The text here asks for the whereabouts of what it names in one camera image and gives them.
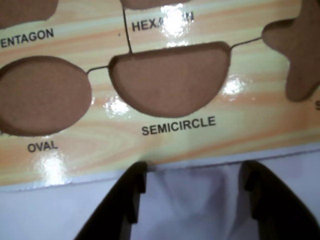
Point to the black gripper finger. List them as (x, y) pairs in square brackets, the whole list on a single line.
[(115, 207), (280, 212)]

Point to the wooden shape puzzle board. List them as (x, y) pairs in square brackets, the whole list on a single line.
[(175, 140)]

